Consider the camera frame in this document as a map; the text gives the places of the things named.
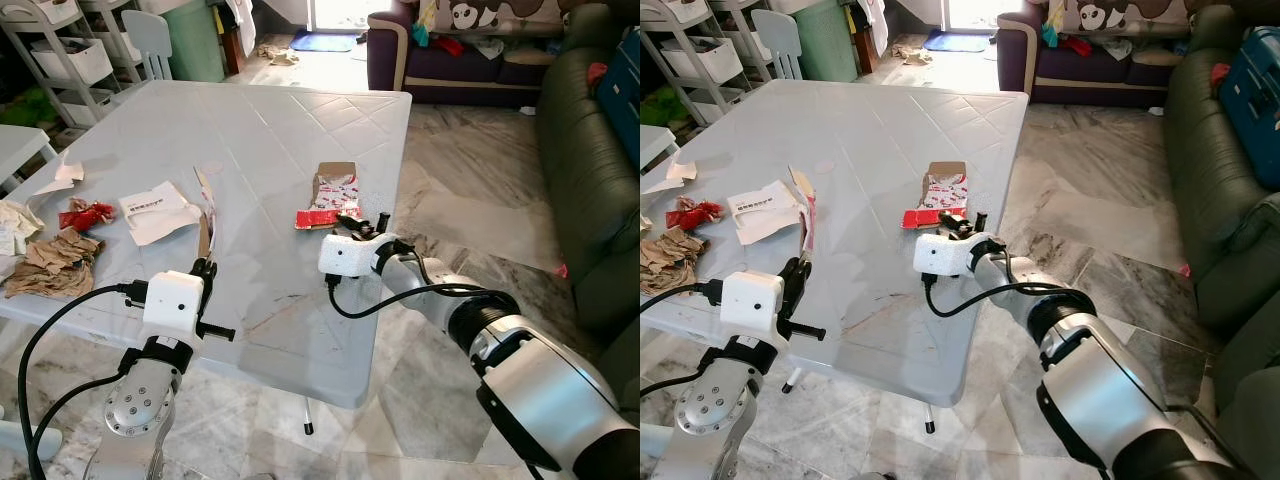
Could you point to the small white plastic table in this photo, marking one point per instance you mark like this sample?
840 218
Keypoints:
655 142
22 145

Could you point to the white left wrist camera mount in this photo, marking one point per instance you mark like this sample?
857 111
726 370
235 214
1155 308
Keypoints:
172 302
752 303

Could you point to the blue suitcase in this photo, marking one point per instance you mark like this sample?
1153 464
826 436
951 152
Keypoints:
1255 100
625 95

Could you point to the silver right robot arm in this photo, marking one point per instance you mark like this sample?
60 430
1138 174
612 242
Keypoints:
540 390
1100 390

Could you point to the light blue plastic table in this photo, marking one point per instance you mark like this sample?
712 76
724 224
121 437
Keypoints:
250 130
880 130

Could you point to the white paper envelope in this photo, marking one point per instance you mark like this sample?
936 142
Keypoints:
155 210
760 210

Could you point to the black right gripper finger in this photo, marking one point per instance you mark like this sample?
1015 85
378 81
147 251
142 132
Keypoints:
382 221
954 225
351 222
981 221

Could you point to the red cloth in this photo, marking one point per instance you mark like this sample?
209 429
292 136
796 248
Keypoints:
448 46
1076 45

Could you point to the small white paper scrap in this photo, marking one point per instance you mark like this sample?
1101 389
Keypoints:
683 172
68 172

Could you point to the red white paper carton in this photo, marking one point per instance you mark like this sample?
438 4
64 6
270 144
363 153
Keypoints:
945 190
335 190

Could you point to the crumpled brown paper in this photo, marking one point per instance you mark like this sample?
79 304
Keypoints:
50 265
670 262

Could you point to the light blue child chair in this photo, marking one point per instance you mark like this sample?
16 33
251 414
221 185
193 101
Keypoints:
150 35
780 35

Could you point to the crumpled white paper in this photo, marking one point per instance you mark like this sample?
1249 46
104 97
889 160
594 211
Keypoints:
18 225

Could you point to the beige cloth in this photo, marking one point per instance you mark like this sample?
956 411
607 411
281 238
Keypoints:
910 54
277 54

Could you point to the dark green leather sofa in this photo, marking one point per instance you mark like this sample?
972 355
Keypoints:
585 180
1210 200

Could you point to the dark purple sofa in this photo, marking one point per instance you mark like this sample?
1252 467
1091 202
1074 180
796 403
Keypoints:
1100 80
470 80

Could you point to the blue door mat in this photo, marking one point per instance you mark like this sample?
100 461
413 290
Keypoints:
322 42
955 41

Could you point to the green toy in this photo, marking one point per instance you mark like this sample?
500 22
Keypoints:
662 106
28 108

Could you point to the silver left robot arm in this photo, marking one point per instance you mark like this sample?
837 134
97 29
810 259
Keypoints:
140 410
710 410

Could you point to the crumpled red wrapper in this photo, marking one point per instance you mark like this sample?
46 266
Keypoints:
85 213
695 213

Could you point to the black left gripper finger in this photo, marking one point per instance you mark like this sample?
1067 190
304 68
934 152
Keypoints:
790 277
212 272
805 273
199 273

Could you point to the panda print cushion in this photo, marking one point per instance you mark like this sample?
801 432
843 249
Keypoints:
1130 15
500 15

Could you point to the white storage bin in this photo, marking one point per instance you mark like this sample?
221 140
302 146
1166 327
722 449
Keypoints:
75 62
705 60

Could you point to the white storage shelf rack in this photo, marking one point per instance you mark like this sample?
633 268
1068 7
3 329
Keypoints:
745 35
110 35

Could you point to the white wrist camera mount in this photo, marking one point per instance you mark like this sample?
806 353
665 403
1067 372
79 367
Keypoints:
752 303
172 302
348 256
943 255

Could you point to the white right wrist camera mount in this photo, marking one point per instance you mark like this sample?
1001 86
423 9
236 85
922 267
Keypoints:
348 256
943 255

